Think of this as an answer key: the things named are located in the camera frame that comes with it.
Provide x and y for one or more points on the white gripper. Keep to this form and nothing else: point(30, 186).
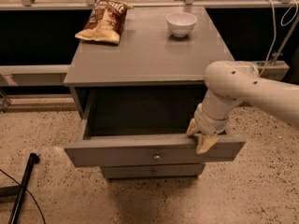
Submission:
point(207, 123)

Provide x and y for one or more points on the grey top drawer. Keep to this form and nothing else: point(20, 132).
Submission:
point(145, 150)

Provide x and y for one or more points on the grey drawer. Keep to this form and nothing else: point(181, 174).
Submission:
point(145, 150)
point(146, 171)

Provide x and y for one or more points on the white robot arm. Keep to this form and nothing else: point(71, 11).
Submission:
point(228, 85)

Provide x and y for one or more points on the grey bottom drawer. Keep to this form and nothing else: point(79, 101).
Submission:
point(146, 171)

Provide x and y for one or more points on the grey drawer cabinet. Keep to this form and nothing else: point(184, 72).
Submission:
point(151, 82)

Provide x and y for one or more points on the white ceramic bowl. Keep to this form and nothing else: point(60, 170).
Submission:
point(180, 24)

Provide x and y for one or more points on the brown chip bag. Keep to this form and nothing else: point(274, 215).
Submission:
point(106, 22)

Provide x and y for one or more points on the black metal stand leg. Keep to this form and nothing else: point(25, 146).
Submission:
point(16, 193)

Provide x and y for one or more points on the grey metal railing frame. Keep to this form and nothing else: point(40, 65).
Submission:
point(38, 40)

